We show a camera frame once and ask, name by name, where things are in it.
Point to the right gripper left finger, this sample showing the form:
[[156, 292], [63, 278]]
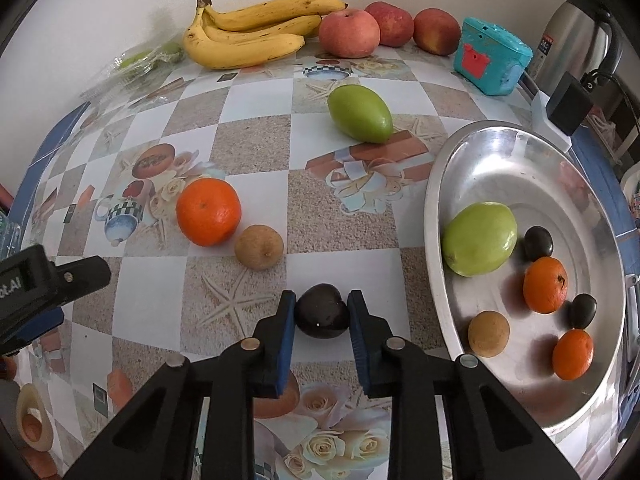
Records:
[[154, 435]]

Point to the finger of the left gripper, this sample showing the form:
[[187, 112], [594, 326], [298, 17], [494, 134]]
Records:
[[33, 329], [80, 278]]

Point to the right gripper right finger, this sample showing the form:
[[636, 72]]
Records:
[[491, 436]]

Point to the orange tangerine bottom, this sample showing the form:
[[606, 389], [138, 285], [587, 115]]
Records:
[[572, 355]]

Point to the orange tangerine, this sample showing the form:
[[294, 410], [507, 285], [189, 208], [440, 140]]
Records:
[[572, 355], [545, 285], [208, 212]]

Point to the orange tangerine top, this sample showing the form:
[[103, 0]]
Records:
[[208, 212]]

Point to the dark plum bottom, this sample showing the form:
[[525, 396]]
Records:
[[581, 312]]

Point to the dark plum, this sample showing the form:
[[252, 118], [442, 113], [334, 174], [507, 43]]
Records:
[[537, 243], [581, 312], [321, 312]]

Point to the brown kiwi fruit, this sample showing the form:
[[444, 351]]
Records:
[[259, 247]]

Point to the round green apple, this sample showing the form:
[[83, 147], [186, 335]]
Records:
[[479, 239]]

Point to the dark plum top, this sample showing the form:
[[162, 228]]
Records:
[[537, 243]]

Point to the person's left hand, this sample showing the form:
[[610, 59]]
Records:
[[8, 368]]

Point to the glass mug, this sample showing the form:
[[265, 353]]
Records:
[[10, 236]]

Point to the large steel plate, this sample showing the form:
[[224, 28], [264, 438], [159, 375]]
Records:
[[499, 162]]

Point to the banana bunch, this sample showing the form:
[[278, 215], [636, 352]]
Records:
[[253, 35]]

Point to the blue plaid tablecloth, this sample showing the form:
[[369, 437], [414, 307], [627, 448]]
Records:
[[588, 155]]

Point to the black charger on white base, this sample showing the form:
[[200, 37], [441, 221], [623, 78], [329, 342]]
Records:
[[557, 117]]

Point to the pointed green mango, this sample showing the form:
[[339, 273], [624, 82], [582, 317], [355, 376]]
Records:
[[360, 113]]

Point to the pale pink apple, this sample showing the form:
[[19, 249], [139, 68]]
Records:
[[350, 33]]

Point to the teal plastic box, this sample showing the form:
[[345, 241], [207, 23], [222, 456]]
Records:
[[491, 57]]

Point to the right red apple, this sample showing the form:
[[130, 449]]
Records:
[[436, 32]]

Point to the red apple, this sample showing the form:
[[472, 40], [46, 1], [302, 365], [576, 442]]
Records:
[[396, 24], [436, 32]]

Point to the steel thermos jug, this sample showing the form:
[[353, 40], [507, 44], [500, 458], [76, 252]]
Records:
[[580, 37]]

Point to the middle red apple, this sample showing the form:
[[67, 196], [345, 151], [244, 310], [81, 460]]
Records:
[[396, 24]]

